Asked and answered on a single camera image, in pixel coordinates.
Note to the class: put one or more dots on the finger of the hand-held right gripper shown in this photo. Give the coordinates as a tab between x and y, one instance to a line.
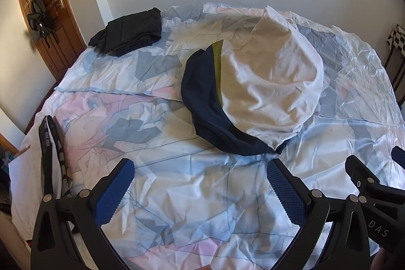
359	170
400	154

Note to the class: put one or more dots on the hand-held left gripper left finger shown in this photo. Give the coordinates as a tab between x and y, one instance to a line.
115	191

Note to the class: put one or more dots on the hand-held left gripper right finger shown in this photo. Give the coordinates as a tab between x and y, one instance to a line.
284	191

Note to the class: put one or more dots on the white navy olive jersey shirt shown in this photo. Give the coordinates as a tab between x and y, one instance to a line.
269	83

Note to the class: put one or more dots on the black clothes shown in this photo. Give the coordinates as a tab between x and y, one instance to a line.
133	29

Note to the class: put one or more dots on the pastel printed bed blanket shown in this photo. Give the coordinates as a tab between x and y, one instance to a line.
189	194

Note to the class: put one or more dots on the dark wooden side table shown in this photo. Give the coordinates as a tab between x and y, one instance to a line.
395	67

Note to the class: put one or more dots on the wooden door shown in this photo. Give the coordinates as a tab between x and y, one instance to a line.
60	45

